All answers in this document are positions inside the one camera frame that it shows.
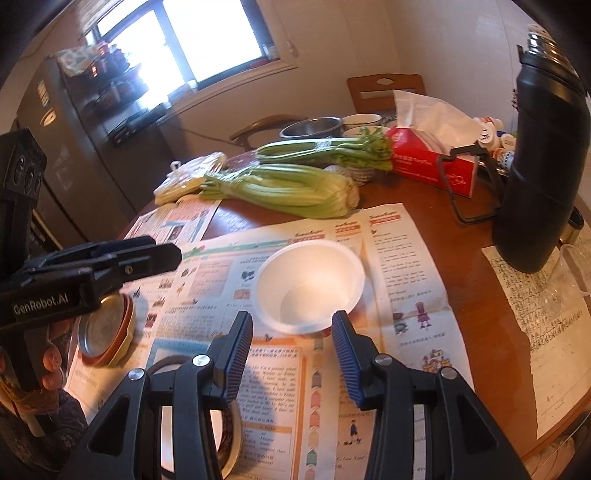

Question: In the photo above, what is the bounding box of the clear plastic bag of food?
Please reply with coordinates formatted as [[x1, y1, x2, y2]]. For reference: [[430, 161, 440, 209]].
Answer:
[[153, 152, 228, 206]]

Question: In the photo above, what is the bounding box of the window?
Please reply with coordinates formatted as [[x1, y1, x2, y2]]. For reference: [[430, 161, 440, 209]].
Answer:
[[83, 0, 283, 95]]

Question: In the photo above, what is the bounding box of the grey refrigerator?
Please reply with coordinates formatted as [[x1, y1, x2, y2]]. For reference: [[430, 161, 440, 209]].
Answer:
[[16, 55, 185, 236]]

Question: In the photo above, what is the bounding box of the clear glass cup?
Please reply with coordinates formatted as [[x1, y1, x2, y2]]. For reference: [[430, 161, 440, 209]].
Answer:
[[538, 244, 591, 319]]

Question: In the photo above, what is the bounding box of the person's left hand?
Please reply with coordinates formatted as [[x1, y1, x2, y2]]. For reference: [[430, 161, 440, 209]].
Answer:
[[39, 318, 66, 394]]

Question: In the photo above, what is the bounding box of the group of jars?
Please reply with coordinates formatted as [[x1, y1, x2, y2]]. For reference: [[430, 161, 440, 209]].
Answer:
[[55, 39, 146, 116]]

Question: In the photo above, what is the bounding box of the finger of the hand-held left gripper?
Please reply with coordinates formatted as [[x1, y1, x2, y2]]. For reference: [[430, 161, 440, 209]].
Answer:
[[28, 235, 157, 278], [93, 243, 184, 293]]

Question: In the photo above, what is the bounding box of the wooden chair with cutout back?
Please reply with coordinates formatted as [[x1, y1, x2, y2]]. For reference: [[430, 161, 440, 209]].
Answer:
[[346, 74, 426, 115]]

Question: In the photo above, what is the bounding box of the tall black thermos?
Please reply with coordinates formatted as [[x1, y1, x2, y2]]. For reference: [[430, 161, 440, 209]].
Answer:
[[491, 25, 589, 274]]

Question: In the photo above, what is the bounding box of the yellow plastic plate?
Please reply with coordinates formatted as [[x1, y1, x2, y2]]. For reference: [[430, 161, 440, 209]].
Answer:
[[108, 305, 139, 368]]

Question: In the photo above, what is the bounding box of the dark wooden armchair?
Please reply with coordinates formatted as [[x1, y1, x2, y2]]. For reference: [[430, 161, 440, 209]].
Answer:
[[229, 114, 309, 149]]

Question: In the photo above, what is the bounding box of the steel mixing bowl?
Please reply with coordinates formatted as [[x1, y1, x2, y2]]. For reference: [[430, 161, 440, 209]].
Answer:
[[278, 116, 345, 140]]

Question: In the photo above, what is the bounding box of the white ceramic bowl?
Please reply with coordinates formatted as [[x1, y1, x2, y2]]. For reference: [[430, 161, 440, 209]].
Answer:
[[342, 113, 384, 134]]

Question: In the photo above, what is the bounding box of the newspaper sheet with pink print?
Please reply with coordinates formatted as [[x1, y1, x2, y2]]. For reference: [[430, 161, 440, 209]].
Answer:
[[124, 198, 223, 247]]

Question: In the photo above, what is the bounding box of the white woven basket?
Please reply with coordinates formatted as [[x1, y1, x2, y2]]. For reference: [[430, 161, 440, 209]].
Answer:
[[330, 164, 377, 185]]

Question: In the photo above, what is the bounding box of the handwritten paper sheet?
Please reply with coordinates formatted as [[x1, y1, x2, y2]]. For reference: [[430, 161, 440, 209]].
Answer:
[[481, 244, 591, 440]]

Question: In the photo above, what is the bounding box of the green celery bunch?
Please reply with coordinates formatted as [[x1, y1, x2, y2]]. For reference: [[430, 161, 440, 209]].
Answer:
[[198, 164, 361, 220], [255, 126, 393, 172]]

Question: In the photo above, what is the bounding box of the red paper bowl white inside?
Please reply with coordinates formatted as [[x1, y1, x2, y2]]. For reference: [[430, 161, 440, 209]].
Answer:
[[255, 239, 367, 335]]

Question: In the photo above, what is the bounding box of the red tissue box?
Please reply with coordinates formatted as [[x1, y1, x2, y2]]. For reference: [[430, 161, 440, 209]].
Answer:
[[384, 89, 492, 199]]

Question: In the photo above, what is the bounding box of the small metal mug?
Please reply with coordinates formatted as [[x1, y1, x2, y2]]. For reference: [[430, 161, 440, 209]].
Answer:
[[558, 208, 585, 245]]

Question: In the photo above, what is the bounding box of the pack of small white bottles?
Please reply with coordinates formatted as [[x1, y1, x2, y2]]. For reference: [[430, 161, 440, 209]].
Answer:
[[475, 115, 515, 162]]

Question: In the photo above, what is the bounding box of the orange plastic plate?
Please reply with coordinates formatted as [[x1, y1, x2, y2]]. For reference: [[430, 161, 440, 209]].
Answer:
[[79, 295, 136, 368]]

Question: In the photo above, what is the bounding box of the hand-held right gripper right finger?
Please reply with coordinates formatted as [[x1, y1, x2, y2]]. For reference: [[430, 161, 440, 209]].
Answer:
[[331, 310, 529, 480]]

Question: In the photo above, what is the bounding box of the large colourful newspaper sheet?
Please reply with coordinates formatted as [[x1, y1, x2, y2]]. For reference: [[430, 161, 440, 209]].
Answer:
[[65, 202, 476, 480]]

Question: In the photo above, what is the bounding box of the black wire stand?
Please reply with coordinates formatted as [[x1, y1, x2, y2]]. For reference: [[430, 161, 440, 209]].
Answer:
[[438, 144, 509, 225]]

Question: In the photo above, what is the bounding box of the round metal plate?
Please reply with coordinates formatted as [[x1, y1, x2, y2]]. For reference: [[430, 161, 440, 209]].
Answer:
[[77, 293, 128, 361]]

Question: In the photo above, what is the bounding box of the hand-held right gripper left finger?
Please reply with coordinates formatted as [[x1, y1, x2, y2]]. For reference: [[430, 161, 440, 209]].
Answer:
[[69, 311, 254, 480]]

